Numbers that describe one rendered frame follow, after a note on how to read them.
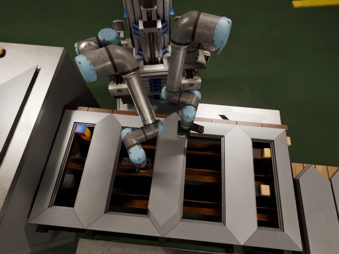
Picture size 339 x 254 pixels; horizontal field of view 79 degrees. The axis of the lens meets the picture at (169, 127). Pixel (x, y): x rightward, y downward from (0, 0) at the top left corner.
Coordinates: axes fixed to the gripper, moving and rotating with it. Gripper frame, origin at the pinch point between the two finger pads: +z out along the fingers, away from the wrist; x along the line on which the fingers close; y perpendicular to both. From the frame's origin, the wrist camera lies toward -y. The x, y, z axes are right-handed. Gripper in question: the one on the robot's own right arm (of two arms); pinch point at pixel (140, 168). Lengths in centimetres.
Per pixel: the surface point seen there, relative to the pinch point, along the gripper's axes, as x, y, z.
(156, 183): -7.9, 11.1, 0.9
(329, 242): -31, 112, 1
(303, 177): 5, 103, 1
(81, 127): 23.0, -43.0, -3.1
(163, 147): 15.2, 12.7, 0.8
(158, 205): -20.5, 13.8, 0.9
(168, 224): -30.3, 20.5, 1.0
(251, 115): 52, 79, 14
